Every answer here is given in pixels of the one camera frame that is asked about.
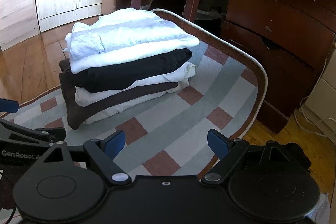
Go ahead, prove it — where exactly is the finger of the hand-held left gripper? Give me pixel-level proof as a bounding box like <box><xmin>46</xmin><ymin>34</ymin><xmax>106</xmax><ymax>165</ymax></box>
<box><xmin>0</xmin><ymin>119</ymin><xmax>66</xmax><ymax>146</ymax></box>
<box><xmin>0</xmin><ymin>98</ymin><xmax>19</xmax><ymax>113</ymax></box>

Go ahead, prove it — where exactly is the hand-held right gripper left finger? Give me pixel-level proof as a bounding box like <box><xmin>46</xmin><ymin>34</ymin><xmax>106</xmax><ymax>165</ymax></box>
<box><xmin>43</xmin><ymin>130</ymin><xmax>132</xmax><ymax>185</ymax></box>

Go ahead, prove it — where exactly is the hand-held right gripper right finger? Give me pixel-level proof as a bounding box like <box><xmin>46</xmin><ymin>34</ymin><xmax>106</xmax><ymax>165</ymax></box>
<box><xmin>201</xmin><ymin>129</ymin><xmax>292</xmax><ymax>184</ymax></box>

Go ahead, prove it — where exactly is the light grey shirt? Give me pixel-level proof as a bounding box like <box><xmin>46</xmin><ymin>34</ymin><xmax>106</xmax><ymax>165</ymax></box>
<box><xmin>62</xmin><ymin>13</ymin><xmax>188</xmax><ymax>62</ymax></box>

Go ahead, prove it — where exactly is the checkered rug with brown border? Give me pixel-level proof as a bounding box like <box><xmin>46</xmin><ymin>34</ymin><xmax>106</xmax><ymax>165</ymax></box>
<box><xmin>0</xmin><ymin>8</ymin><xmax>268</xmax><ymax>180</ymax></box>

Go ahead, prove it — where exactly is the black folded garment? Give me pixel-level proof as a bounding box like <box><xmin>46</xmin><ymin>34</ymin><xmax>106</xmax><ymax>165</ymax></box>
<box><xmin>71</xmin><ymin>48</ymin><xmax>193</xmax><ymax>94</ymax></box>

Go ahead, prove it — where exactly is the light wooden shelf unit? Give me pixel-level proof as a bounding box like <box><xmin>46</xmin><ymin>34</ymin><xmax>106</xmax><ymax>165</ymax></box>
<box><xmin>0</xmin><ymin>0</ymin><xmax>40</xmax><ymax>52</ymax></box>

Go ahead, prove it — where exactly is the white cabinet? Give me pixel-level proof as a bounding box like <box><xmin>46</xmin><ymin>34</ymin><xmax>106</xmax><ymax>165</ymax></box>
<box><xmin>302</xmin><ymin>39</ymin><xmax>336</xmax><ymax>135</ymax></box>

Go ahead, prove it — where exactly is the black bin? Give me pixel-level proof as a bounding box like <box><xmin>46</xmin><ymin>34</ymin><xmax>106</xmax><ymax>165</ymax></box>
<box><xmin>196</xmin><ymin>10</ymin><xmax>223</xmax><ymax>35</ymax></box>

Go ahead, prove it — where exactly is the grey cloth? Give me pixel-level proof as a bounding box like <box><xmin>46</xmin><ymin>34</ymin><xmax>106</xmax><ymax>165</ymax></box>
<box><xmin>314</xmin><ymin>193</ymin><xmax>332</xmax><ymax>224</ymax></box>

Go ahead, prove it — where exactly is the dark wooden shelf unit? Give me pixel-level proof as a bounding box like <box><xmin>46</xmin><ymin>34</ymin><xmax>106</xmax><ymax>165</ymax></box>
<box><xmin>115</xmin><ymin>0</ymin><xmax>336</xmax><ymax>135</ymax></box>

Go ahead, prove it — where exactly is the pink bag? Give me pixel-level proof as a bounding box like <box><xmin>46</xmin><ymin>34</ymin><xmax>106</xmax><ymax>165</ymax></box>
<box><xmin>101</xmin><ymin>0</ymin><xmax>117</xmax><ymax>16</ymax></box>

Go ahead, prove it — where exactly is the white cable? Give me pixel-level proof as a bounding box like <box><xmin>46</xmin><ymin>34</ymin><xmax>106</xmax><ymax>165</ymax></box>
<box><xmin>293</xmin><ymin>56</ymin><xmax>336</xmax><ymax>138</ymax></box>

